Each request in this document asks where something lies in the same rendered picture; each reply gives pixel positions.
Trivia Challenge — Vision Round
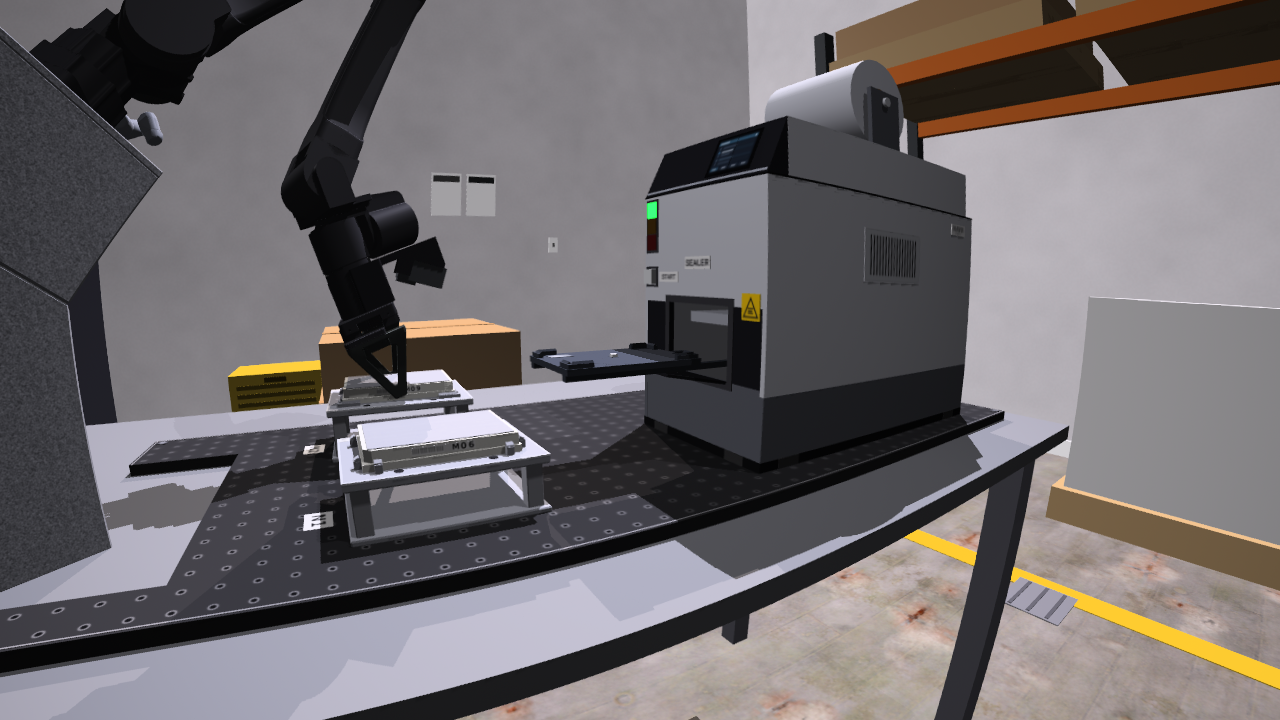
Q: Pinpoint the white foil roll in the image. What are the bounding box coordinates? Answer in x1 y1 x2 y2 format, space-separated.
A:
765 60 904 141

